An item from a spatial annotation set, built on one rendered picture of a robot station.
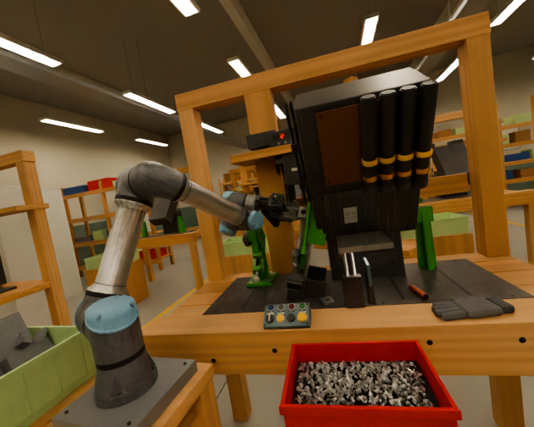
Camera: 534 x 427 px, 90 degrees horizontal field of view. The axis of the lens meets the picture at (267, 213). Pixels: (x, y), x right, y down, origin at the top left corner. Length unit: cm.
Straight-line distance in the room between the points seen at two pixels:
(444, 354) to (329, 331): 31
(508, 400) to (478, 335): 98
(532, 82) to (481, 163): 1145
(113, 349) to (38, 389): 38
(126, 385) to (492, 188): 154
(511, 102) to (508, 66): 117
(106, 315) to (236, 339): 40
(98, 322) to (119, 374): 14
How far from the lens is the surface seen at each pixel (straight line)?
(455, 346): 97
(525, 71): 1293
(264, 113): 147
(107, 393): 86
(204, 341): 102
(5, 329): 140
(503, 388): 189
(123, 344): 81
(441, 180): 157
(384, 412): 63
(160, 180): 85
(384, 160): 85
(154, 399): 83
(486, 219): 157
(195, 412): 97
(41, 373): 115
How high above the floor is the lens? 133
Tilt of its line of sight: 4 degrees down
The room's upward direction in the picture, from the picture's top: 9 degrees counter-clockwise
